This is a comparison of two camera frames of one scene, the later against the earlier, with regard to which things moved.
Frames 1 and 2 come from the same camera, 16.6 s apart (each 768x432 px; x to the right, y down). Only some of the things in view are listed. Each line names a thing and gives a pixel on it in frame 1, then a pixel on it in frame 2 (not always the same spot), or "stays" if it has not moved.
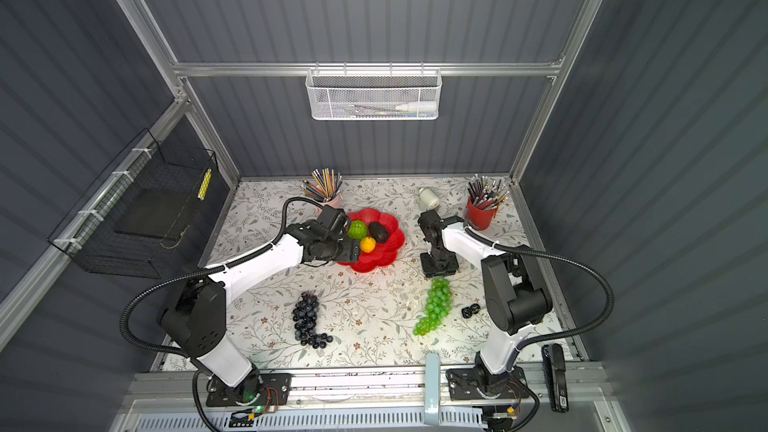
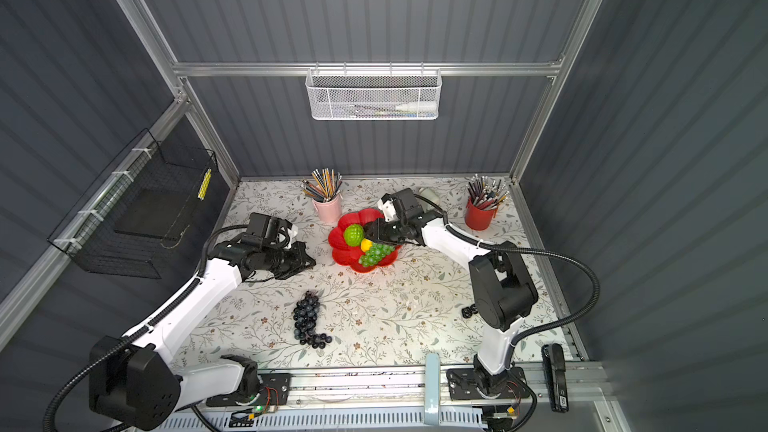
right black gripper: (429, 270) to (380, 233)
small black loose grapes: (467, 311) stays
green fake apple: (357, 230) stays
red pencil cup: (478, 218) stays
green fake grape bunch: (439, 303) to (374, 254)
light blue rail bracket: (432, 388) stays
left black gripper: (350, 251) to (300, 263)
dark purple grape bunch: (304, 317) stays
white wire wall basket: (374, 94) stays
